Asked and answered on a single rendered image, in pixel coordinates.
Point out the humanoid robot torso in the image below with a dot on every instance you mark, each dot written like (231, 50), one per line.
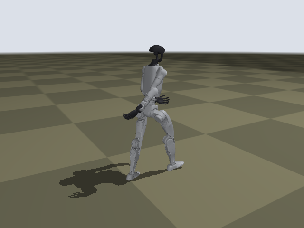
(148, 78)

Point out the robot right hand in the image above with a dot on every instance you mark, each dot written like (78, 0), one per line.
(133, 113)

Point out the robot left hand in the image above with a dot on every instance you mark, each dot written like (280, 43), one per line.
(161, 100)

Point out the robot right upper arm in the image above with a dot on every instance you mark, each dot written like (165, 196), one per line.
(161, 74)

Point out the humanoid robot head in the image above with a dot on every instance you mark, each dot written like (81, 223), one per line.
(156, 49)

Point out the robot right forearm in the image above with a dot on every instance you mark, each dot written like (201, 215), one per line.
(149, 96)

